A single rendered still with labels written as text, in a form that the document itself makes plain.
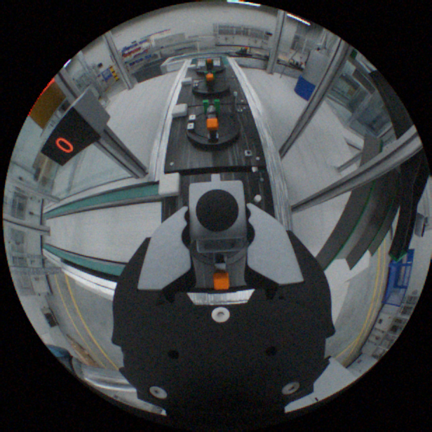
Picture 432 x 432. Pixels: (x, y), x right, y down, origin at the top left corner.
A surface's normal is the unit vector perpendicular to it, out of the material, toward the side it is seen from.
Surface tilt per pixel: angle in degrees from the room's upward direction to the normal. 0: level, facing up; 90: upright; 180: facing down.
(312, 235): 0
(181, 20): 90
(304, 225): 0
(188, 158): 0
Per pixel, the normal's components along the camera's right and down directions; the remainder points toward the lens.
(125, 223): -0.01, -0.15
